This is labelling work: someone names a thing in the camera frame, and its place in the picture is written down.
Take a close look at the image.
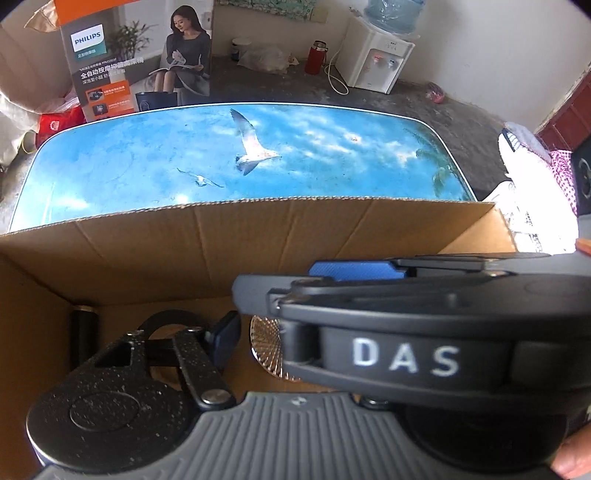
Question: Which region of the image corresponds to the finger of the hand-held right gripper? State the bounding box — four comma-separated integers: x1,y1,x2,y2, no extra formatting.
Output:
308,253,552,280
232,274,333,321

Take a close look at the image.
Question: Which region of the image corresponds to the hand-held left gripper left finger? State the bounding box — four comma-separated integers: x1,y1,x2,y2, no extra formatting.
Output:
95,310,242,412

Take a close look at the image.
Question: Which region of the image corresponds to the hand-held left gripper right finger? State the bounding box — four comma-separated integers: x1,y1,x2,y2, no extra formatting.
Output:
355,396,393,411

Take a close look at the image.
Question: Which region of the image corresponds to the black jar ribbed brown lid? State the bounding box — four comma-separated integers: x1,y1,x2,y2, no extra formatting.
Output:
249,314,301,381

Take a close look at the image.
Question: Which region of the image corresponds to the black tape roll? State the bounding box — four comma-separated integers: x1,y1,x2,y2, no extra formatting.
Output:
139,310,211,370

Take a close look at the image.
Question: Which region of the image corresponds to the large brown cardboard box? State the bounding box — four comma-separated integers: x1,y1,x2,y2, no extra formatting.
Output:
0,198,532,467

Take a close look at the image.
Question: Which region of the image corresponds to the person's right hand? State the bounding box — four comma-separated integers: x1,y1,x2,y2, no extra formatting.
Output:
551,434,591,478

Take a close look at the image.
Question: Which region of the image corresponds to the black cylinder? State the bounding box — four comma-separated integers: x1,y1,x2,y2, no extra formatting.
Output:
69,302,100,365

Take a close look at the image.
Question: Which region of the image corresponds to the white bedding bag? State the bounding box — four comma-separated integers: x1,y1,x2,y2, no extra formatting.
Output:
480,122,578,254

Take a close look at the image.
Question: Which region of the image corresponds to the pink checked cloth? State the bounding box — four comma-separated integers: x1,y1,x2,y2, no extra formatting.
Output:
549,150,578,215

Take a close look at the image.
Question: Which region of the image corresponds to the white water dispenser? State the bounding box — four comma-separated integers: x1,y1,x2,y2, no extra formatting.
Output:
335,16,416,95

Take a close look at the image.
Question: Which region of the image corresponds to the red thermos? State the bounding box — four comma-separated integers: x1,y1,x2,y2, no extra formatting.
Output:
305,41,328,75

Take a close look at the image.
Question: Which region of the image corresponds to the clear plastic bag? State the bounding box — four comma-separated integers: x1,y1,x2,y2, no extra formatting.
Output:
238,46,301,72

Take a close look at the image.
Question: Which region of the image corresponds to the red wooden door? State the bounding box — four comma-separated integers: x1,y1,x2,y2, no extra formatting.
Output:
536,69,591,153

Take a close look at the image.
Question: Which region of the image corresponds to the red bag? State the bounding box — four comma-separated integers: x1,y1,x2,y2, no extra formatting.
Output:
37,108,86,137

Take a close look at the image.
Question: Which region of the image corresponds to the orange grey appliance carton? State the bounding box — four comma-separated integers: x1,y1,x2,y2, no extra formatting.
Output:
53,0,215,123

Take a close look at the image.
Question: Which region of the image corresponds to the blue water jug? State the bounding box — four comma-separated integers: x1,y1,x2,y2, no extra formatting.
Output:
365,0,426,35

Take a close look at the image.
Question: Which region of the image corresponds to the beige curtain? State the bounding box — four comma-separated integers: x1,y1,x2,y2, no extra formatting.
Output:
0,18,77,116

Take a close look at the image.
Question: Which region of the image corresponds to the white power cable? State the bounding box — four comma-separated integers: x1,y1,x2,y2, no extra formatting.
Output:
323,60,352,96

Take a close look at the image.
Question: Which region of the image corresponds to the floral wall cloth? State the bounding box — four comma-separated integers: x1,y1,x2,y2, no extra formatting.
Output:
215,0,331,21

